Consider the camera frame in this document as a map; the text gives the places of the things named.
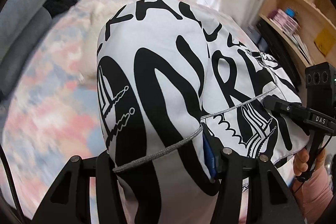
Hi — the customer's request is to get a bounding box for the pink drawer organizer box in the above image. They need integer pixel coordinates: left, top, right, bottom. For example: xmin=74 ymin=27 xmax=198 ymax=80
xmin=269 ymin=9 xmax=299 ymax=35

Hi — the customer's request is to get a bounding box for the pastel tie-dye bed cover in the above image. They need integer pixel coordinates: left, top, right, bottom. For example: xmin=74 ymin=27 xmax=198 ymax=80
xmin=0 ymin=0 xmax=263 ymax=224

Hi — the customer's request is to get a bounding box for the person right hand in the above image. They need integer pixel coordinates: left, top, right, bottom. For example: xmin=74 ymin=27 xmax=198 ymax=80
xmin=293 ymin=148 xmax=326 ymax=183

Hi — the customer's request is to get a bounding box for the wooden desk shelf unit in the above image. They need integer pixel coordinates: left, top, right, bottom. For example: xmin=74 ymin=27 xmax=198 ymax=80
xmin=259 ymin=0 xmax=335 ymax=75

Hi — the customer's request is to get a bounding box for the yellow envelope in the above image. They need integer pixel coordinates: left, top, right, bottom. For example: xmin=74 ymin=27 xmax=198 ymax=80
xmin=314 ymin=28 xmax=335 ymax=57

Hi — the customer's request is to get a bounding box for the cream puffer jacket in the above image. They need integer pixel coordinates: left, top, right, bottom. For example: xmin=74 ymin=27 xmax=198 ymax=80
xmin=79 ymin=1 xmax=126 ymax=89

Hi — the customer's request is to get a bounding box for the white black graffiti print jacket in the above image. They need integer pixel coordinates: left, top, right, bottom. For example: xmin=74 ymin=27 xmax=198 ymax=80
xmin=94 ymin=0 xmax=308 ymax=223

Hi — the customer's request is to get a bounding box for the rolled blue-grey blanket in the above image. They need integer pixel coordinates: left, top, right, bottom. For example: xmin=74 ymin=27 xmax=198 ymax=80
xmin=1 ymin=0 xmax=51 ymax=99

